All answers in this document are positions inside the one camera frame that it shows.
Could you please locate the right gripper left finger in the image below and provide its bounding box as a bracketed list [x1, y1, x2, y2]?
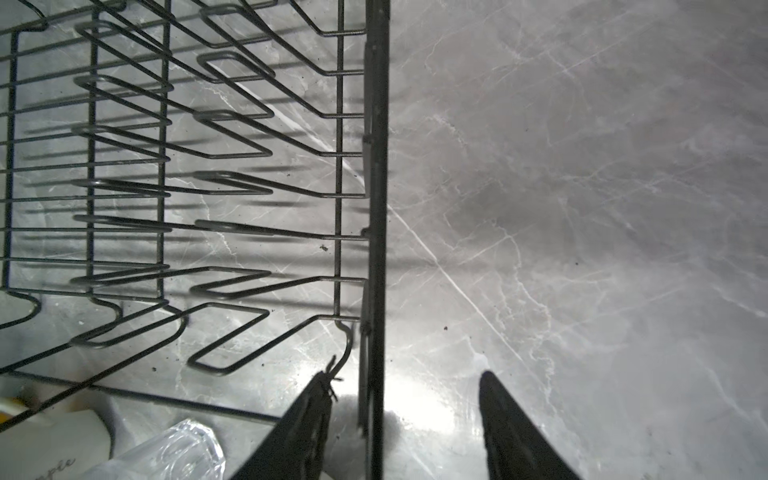
[233, 372, 332, 480]

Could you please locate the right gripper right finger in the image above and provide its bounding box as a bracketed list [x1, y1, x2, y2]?
[479, 371, 579, 480]

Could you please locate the clear glass cup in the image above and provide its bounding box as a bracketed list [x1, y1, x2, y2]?
[79, 419, 226, 480]

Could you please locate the cream mug with handle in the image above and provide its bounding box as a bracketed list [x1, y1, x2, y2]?
[1, 410, 112, 479]

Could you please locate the black wire dish rack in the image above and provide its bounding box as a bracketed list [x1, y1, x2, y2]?
[1, 1, 391, 479]

